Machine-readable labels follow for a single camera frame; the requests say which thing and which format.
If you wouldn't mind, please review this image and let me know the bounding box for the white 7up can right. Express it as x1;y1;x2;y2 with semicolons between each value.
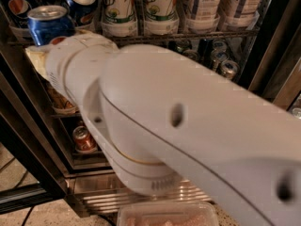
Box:
144;0;176;35

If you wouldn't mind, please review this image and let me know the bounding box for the white 7up can left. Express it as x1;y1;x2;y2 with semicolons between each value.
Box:
103;0;135;37

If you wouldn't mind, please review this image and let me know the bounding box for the red can front left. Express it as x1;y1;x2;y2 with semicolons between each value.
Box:
72;126;97;153

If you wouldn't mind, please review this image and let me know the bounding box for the stainless steel fridge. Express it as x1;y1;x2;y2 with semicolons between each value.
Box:
0;0;300;217

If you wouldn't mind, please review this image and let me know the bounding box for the black cable on floor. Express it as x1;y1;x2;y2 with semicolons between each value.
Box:
20;204;36;226

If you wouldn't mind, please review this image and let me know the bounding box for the silver slim can front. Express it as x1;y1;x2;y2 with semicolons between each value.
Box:
218;60;240;80

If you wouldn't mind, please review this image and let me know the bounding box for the clear plastic food container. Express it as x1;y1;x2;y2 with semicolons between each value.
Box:
117;202;219;226

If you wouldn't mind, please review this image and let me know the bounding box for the white 7up can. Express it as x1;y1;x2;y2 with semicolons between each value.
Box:
103;0;135;37
144;0;176;35

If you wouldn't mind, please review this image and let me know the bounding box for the white labelled can right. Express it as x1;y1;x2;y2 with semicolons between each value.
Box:
219;0;261;31

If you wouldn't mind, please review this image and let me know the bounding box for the white labelled can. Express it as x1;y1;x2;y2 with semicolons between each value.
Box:
184;0;220;34
219;0;261;31

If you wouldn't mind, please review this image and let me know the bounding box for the white labelled can left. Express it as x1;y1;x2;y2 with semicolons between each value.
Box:
184;0;220;34

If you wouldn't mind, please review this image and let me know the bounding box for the gold can front left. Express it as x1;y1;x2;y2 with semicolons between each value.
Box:
46;83;78;115

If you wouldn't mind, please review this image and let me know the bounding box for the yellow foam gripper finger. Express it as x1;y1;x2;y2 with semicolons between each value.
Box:
25;45;53;79

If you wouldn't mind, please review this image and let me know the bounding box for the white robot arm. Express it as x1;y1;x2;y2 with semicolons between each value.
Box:
26;33;301;226

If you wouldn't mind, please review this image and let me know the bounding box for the blue pepsi can with portrait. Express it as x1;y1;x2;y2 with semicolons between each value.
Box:
60;0;98;26

